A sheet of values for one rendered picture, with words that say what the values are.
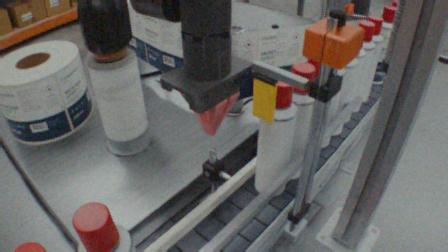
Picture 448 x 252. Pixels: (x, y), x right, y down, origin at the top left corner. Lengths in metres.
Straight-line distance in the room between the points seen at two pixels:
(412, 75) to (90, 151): 0.56
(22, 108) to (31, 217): 0.21
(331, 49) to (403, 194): 0.45
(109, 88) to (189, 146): 0.19
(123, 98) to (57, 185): 0.20
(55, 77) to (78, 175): 0.19
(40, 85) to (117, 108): 0.17
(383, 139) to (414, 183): 0.31
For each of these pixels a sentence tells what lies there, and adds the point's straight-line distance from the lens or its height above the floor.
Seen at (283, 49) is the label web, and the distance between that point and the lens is 0.69.
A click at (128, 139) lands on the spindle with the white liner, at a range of 0.62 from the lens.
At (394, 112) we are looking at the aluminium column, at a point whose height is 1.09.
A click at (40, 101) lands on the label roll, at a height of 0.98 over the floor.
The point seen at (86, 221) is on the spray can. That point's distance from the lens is 0.29.
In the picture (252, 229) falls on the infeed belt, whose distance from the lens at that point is 0.51.
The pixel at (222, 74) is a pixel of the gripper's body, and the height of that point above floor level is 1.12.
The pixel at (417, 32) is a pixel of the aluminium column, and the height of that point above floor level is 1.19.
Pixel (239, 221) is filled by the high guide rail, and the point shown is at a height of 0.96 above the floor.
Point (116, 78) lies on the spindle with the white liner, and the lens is 0.55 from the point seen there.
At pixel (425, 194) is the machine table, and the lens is 0.72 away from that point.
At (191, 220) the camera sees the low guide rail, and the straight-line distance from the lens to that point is 0.48.
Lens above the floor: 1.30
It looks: 38 degrees down
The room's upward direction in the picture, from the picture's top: straight up
